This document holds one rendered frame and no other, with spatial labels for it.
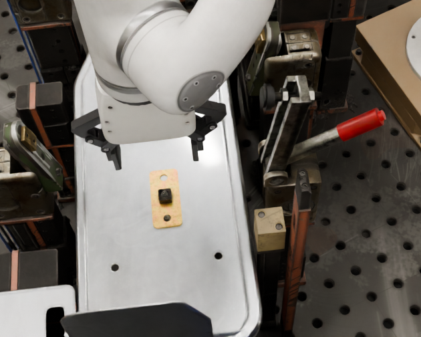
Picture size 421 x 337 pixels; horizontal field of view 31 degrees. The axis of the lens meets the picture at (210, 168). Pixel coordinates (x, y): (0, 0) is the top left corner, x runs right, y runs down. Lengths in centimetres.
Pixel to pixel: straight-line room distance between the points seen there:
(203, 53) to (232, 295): 41
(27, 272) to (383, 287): 58
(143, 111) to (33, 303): 31
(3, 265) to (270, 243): 35
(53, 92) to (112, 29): 49
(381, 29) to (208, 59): 86
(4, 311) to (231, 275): 28
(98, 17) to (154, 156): 41
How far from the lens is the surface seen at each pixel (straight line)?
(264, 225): 90
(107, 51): 67
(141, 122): 80
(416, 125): 139
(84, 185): 103
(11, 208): 108
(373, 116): 89
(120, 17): 64
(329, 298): 126
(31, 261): 102
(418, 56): 141
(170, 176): 101
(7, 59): 157
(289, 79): 83
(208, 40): 61
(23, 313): 97
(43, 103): 112
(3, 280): 102
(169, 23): 63
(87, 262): 98
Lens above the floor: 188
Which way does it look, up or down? 60 degrees down
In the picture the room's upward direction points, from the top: 5 degrees counter-clockwise
